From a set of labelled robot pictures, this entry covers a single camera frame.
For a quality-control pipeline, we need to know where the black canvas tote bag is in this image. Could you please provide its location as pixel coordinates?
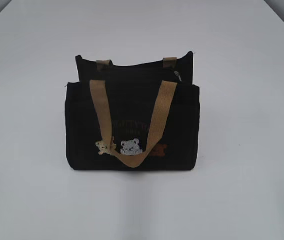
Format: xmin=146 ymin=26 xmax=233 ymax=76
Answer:
xmin=65 ymin=51 xmax=200 ymax=171

